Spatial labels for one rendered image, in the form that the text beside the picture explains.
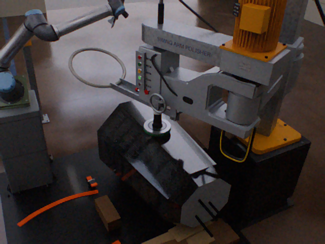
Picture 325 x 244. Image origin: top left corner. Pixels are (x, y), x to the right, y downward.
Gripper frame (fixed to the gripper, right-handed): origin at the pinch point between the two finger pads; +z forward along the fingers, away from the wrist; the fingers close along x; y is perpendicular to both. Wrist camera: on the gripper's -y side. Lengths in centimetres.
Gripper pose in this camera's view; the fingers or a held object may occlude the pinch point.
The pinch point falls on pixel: (114, 24)
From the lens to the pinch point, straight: 286.4
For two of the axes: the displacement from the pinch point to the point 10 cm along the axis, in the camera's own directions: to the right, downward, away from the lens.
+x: -2.0, 6.8, -7.0
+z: -3.2, 6.3, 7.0
